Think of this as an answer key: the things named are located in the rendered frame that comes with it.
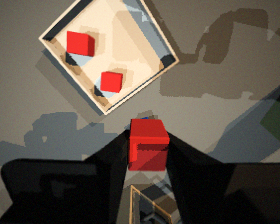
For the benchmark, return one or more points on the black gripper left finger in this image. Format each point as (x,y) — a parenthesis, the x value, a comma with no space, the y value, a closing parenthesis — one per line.
(100,183)

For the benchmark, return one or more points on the red block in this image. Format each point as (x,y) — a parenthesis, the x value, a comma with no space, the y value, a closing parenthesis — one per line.
(148,145)
(111,82)
(81,44)

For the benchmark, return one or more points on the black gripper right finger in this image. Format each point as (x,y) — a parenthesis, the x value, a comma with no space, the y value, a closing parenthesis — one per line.
(204,187)

